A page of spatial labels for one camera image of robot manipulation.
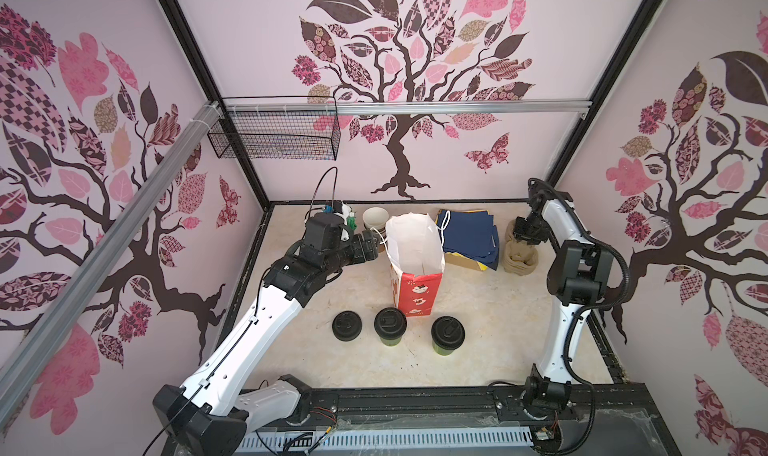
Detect black plastic cup lid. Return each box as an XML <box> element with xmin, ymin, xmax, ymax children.
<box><xmin>431</xmin><ymin>316</ymin><xmax>466</xmax><ymax>350</ymax></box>
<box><xmin>374</xmin><ymin>307</ymin><xmax>407</xmax><ymax>338</ymax></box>

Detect green paper coffee cup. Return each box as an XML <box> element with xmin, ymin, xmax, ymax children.
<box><xmin>380</xmin><ymin>337</ymin><xmax>402</xmax><ymax>347</ymax></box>
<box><xmin>433</xmin><ymin>344</ymin><xmax>455</xmax><ymax>356</ymax></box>

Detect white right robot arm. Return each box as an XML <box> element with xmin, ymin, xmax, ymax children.
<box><xmin>513</xmin><ymin>178</ymin><xmax>629</xmax><ymax>420</ymax></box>

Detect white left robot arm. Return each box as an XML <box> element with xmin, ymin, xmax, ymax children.
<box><xmin>153</xmin><ymin>213</ymin><xmax>383</xmax><ymax>455</ymax></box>

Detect red white paper takeout bag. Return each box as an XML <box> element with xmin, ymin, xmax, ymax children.
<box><xmin>364</xmin><ymin>212</ymin><xmax>446</xmax><ymax>317</ymax></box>

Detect brown pulp cup carriers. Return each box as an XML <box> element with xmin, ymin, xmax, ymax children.
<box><xmin>501</xmin><ymin>221</ymin><xmax>539</xmax><ymax>276</ymax></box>

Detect stack of green paper cups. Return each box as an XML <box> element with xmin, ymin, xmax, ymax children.
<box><xmin>362</xmin><ymin>207</ymin><xmax>390</xmax><ymax>253</ymax></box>

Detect navy blue paper bags stack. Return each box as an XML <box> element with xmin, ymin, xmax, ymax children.
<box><xmin>436</xmin><ymin>209</ymin><xmax>501</xmax><ymax>270</ymax></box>

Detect stack of black cup lids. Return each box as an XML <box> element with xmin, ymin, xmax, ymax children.
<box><xmin>331</xmin><ymin>310</ymin><xmax>363</xmax><ymax>342</ymax></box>

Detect black wire mesh basket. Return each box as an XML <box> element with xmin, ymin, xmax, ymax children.
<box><xmin>208</xmin><ymin>96</ymin><xmax>341</xmax><ymax>161</ymax></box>

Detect aluminium horizontal rail back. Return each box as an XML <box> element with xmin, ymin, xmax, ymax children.
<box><xmin>224</xmin><ymin>97</ymin><xmax>591</xmax><ymax>116</ymax></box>

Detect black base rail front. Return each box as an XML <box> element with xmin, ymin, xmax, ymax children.
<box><xmin>239</xmin><ymin>383</ymin><xmax>679</xmax><ymax>456</ymax></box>

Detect white slotted cable duct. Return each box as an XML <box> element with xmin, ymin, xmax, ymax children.
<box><xmin>235</xmin><ymin>427</ymin><xmax>533</xmax><ymax>455</ymax></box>

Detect black vertical frame post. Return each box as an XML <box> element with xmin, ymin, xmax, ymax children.
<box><xmin>157</xmin><ymin>0</ymin><xmax>271</xmax><ymax>211</ymax></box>

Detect aluminium diagonal rail left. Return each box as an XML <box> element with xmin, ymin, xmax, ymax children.
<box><xmin>1</xmin><ymin>101</ymin><xmax>222</xmax><ymax>424</ymax></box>

